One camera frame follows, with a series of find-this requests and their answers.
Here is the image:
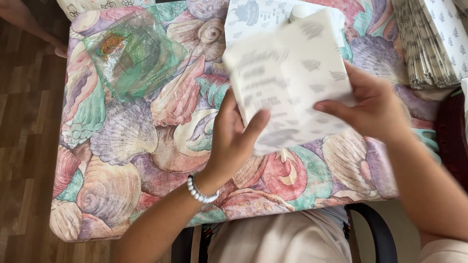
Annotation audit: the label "bunch of colourful rubber bands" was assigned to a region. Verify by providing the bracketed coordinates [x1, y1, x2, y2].
[95, 32, 126, 60]

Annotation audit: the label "dark maroon cloth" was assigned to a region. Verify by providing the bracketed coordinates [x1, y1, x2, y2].
[434, 89, 468, 191]

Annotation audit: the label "teal handled scissors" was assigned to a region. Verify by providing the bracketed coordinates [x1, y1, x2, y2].
[411, 128, 441, 163]

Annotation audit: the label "white leaf print box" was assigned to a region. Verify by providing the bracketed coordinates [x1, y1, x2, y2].
[419, 0, 468, 80]

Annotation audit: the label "stack of folded paper bags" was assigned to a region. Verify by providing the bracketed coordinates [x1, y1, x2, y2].
[391, 0, 462, 90]

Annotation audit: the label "white bear print cloth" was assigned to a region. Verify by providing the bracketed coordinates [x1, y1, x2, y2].
[56, 0, 156, 21]

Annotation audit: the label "white printed paper bag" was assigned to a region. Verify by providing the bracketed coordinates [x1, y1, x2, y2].
[222, 9, 357, 156]
[224, 0, 346, 49]

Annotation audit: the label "person's left hand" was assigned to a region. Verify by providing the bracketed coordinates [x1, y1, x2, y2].
[199, 89, 271, 191]

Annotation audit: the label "seashell patterned tablecloth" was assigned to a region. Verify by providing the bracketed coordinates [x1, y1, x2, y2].
[49, 0, 455, 243]

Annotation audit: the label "beige trousers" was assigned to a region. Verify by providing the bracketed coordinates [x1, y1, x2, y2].
[206, 207, 352, 263]

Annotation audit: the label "person's right hand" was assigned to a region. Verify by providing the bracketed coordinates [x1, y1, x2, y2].
[314, 60, 411, 144]

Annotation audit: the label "clear green plastic bag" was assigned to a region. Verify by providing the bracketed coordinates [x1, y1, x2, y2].
[82, 7, 189, 103]

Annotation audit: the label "flat white printed paper bag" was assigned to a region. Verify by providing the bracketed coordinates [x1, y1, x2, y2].
[224, 0, 346, 49]

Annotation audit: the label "white plastic cylinder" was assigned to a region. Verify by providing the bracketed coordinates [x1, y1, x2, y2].
[289, 4, 323, 23]

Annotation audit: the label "white pearl bracelet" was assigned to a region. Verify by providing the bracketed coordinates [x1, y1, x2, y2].
[187, 174, 220, 204]

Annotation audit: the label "beige shirt sleeve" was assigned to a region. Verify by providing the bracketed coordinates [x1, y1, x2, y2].
[419, 237, 468, 263]

